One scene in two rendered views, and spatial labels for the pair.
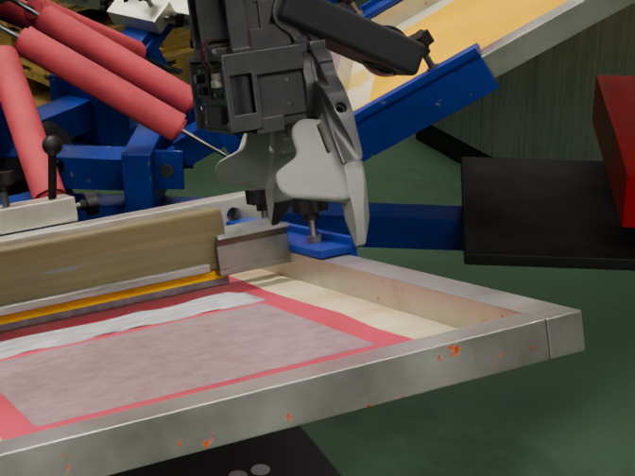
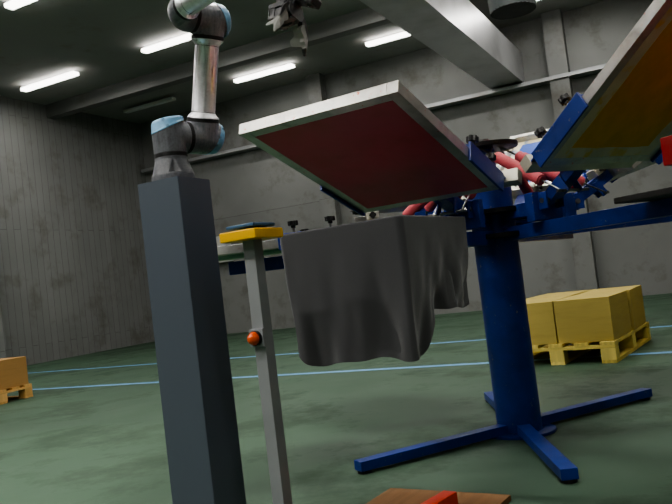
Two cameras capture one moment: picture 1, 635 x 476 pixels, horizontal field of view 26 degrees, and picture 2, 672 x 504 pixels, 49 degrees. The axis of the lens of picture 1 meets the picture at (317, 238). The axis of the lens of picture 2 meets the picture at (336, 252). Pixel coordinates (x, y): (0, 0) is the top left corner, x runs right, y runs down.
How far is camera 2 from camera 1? 218 cm
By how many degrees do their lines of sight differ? 62
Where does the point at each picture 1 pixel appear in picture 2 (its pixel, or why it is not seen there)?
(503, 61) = (588, 95)
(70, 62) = (506, 160)
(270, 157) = (299, 37)
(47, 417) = (308, 149)
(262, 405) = (307, 109)
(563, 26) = (605, 72)
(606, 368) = not seen: outside the picture
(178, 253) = not seen: hidden behind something
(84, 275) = not seen: hidden behind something
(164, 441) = (285, 117)
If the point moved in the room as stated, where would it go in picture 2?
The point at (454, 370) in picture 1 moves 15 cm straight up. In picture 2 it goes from (357, 98) to (351, 48)
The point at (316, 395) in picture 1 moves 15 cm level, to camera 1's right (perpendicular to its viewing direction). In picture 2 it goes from (320, 106) to (347, 92)
